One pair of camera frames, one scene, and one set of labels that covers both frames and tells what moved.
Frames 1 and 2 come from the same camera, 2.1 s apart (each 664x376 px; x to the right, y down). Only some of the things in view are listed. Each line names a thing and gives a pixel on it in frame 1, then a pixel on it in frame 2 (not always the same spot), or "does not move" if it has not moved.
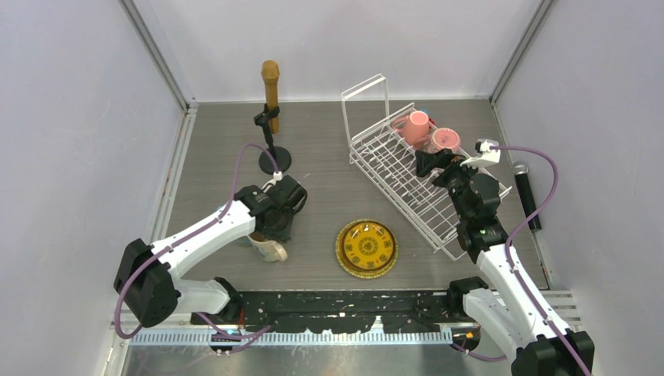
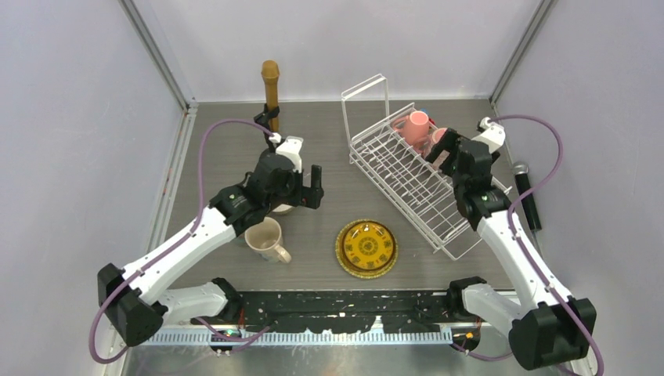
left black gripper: [283, 235] to [309, 197]
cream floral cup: [269, 251] does not move
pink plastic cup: [413, 127] does not move
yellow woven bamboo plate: [366, 249] does not move
